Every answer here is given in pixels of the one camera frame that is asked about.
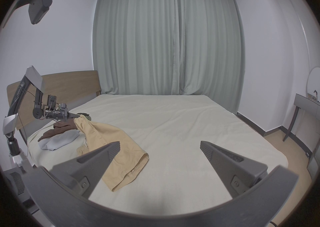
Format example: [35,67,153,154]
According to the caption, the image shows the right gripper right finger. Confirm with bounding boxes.
[200,141,269,200]

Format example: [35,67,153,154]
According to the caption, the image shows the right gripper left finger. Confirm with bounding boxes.
[51,141,121,199]

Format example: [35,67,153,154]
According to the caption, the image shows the beige shorts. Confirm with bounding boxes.
[75,117,150,192]

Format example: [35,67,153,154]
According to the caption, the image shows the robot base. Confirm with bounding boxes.
[2,155,42,217]

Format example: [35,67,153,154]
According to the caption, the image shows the bed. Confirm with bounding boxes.
[6,70,288,219]

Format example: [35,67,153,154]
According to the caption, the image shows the dark brown garment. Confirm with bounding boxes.
[37,118,80,143]

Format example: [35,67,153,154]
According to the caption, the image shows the pale grey garment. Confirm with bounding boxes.
[39,130,82,151]

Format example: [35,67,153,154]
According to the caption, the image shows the grey dressing table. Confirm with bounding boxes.
[282,93,320,152]

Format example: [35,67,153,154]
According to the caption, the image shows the pale green curtain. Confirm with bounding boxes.
[92,0,180,96]
[172,0,244,114]

